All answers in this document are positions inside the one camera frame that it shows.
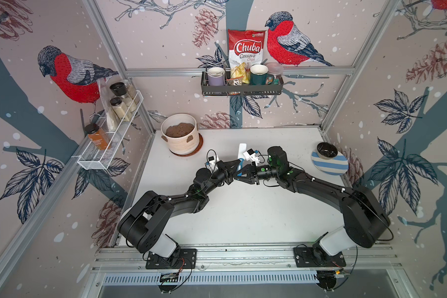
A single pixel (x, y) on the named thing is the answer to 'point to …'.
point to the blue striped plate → (336, 166)
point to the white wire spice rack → (108, 134)
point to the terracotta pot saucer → (199, 147)
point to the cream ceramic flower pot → (180, 133)
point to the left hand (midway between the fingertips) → (244, 159)
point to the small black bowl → (326, 150)
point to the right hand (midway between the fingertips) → (235, 176)
